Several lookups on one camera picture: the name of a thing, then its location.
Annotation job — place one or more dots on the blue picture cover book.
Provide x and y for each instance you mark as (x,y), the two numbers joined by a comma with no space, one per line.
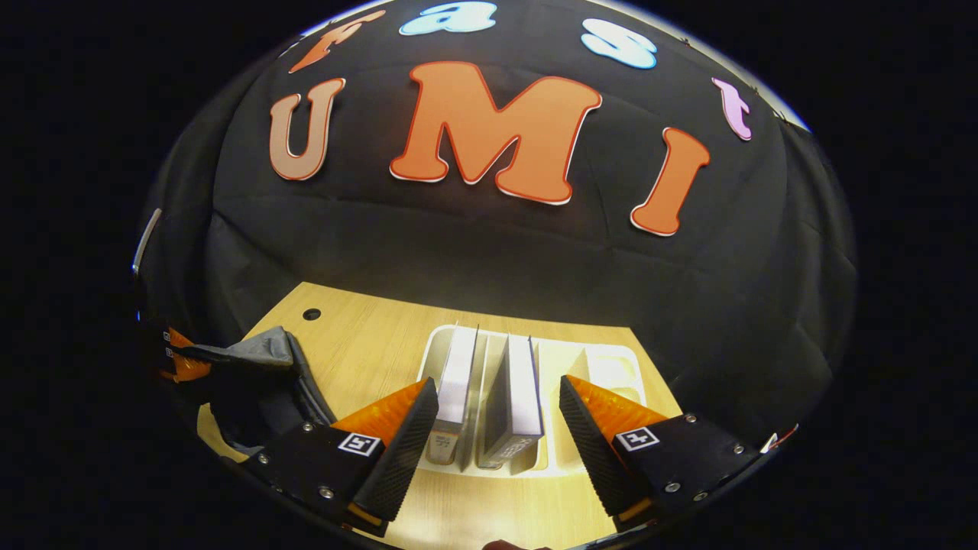
(523,389)

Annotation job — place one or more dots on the grey schoolbag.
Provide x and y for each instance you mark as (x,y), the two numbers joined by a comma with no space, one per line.
(260,382)

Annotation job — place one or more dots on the grey portrait cover book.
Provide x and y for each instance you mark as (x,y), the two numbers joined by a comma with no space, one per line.
(458,374)

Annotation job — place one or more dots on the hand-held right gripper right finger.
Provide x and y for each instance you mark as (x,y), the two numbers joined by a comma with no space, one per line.
(592,451)

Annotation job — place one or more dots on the white bookshelf file rack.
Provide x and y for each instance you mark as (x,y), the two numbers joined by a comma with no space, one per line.
(603,367)

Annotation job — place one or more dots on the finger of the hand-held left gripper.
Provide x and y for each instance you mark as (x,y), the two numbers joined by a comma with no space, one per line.
(177,340)
(187,368)

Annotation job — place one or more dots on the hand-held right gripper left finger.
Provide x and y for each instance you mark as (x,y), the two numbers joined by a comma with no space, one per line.
(405,458)

